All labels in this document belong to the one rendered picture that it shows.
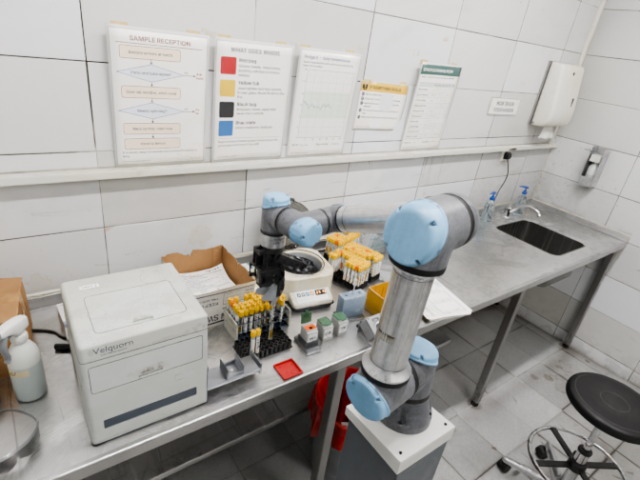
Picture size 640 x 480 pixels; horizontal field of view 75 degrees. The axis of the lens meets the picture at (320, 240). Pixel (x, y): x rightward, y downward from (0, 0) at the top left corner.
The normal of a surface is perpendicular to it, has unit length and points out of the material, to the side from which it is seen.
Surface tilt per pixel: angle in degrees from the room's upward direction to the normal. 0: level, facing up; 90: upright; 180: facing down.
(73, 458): 0
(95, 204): 90
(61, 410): 0
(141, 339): 90
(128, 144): 93
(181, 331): 90
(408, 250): 82
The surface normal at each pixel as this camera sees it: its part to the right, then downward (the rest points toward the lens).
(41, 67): 0.57, 0.43
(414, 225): -0.69, 0.09
